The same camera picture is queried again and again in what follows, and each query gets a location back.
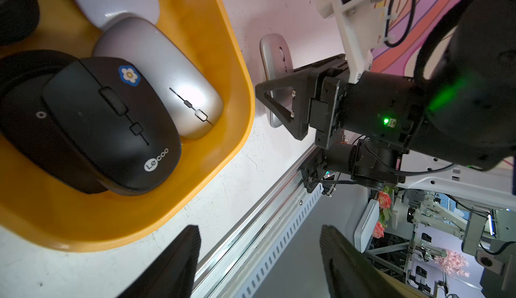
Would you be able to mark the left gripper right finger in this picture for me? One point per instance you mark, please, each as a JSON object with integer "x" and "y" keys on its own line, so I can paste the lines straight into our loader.
{"x": 349, "y": 274}

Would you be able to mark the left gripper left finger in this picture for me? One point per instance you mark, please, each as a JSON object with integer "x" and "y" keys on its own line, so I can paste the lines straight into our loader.
{"x": 173, "y": 272}

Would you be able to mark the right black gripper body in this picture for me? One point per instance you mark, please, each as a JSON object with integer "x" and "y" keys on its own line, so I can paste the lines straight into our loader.
{"x": 315, "y": 93}

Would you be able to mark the silver mouse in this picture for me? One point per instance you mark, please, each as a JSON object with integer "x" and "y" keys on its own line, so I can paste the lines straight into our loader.
{"x": 193, "y": 103}
{"x": 277, "y": 63}

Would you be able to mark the yellow storage tray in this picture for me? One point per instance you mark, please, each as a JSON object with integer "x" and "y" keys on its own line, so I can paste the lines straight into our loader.
{"x": 47, "y": 212}

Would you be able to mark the black mouse with flower sticker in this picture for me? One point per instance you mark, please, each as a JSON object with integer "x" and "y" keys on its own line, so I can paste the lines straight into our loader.
{"x": 115, "y": 122}

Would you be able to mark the white mouse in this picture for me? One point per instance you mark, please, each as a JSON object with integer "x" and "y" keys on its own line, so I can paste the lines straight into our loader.
{"x": 104, "y": 13}

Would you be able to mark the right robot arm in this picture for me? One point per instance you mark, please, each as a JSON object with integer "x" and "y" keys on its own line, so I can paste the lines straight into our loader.
{"x": 459, "y": 105}

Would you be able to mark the aluminium front rail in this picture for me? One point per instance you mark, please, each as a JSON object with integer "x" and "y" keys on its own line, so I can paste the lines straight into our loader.
{"x": 273, "y": 251}

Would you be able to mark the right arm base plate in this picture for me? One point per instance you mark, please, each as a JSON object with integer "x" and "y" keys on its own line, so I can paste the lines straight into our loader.
{"x": 315, "y": 174}

